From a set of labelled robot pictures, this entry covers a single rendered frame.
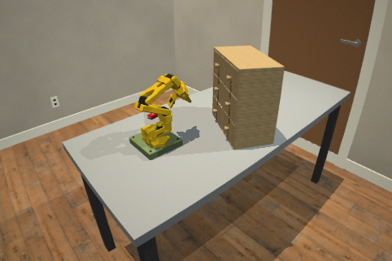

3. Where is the wooden drawer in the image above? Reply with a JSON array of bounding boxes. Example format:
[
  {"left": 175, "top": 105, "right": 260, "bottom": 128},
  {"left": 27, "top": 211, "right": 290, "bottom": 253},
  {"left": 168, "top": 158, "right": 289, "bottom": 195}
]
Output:
[
  {"left": 223, "top": 111, "right": 235, "bottom": 146},
  {"left": 214, "top": 50, "right": 224, "bottom": 81},
  {"left": 213, "top": 73, "right": 224, "bottom": 106},
  {"left": 224, "top": 60, "right": 239, "bottom": 97},
  {"left": 212, "top": 95, "right": 223, "bottom": 128},
  {"left": 224, "top": 86, "right": 237, "bottom": 123}
]

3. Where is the wooden chest of drawers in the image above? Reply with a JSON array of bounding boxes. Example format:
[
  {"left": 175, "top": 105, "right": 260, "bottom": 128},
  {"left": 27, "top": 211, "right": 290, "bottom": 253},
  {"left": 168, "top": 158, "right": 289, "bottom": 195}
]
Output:
[{"left": 214, "top": 46, "right": 285, "bottom": 150}]

